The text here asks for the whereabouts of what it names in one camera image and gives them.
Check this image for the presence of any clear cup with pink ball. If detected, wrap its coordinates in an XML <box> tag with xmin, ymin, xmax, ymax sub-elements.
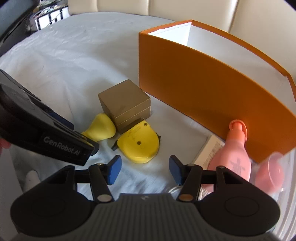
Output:
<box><xmin>254</xmin><ymin>152</ymin><xmax>285</xmax><ymax>195</ymax></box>

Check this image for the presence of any pink pump bottle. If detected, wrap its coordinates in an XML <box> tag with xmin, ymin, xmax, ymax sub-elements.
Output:
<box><xmin>206</xmin><ymin>120</ymin><xmax>251</xmax><ymax>181</ymax></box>

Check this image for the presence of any white drawstring pouch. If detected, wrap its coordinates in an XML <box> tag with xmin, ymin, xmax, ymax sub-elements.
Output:
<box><xmin>168</xmin><ymin>184</ymin><xmax>211</xmax><ymax>201</ymax></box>

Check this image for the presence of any gold brown square box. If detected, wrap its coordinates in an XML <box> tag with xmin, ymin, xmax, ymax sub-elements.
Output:
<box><xmin>98</xmin><ymin>79</ymin><xmax>151</xmax><ymax>134</ymax></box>

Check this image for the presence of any white printed small carton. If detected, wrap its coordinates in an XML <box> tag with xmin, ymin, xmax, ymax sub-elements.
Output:
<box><xmin>192</xmin><ymin>135</ymin><xmax>225</xmax><ymax>170</ymax></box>

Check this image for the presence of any cream padded headboard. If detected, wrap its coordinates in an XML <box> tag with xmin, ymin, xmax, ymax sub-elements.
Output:
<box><xmin>68</xmin><ymin>0</ymin><xmax>295</xmax><ymax>77</ymax></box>

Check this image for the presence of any orange cardboard box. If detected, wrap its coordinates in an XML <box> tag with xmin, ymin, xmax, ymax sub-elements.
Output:
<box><xmin>138</xmin><ymin>20</ymin><xmax>295</xmax><ymax>162</ymax></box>

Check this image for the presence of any yellow plastic shell large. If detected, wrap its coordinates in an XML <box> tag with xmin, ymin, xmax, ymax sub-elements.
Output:
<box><xmin>111</xmin><ymin>120</ymin><xmax>161</xmax><ymax>164</ymax></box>

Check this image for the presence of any gloved left hand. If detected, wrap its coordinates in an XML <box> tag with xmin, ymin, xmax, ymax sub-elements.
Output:
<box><xmin>1</xmin><ymin>138</ymin><xmax>41</xmax><ymax>212</ymax></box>

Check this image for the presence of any yellow plastic shell small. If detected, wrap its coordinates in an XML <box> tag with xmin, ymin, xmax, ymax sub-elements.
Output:
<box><xmin>82</xmin><ymin>113</ymin><xmax>116</xmax><ymax>142</ymax></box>

